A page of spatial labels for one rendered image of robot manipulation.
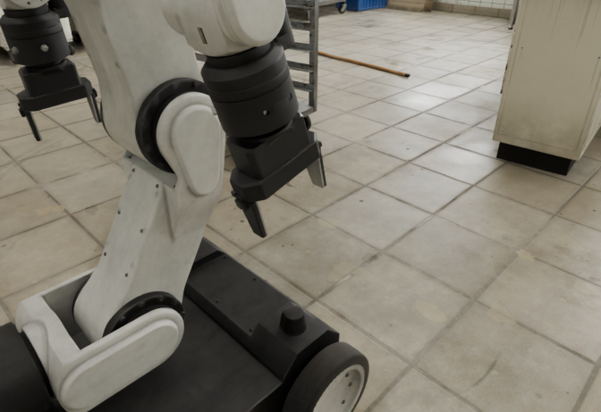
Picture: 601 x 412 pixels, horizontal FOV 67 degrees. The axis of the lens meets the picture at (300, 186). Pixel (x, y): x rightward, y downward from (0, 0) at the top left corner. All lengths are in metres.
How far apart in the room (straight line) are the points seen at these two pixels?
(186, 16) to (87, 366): 0.51
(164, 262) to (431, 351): 0.68
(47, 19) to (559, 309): 1.31
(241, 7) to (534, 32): 1.67
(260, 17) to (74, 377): 0.56
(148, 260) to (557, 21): 1.65
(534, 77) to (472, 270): 0.89
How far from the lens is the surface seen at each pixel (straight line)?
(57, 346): 0.78
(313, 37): 2.11
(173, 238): 0.76
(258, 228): 0.55
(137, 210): 0.77
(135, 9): 0.64
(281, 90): 0.47
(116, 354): 0.77
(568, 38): 1.98
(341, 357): 0.87
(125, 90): 0.66
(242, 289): 1.01
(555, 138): 2.06
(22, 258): 1.63
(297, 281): 1.31
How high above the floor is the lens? 0.85
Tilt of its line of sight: 29 degrees down
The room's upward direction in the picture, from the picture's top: straight up
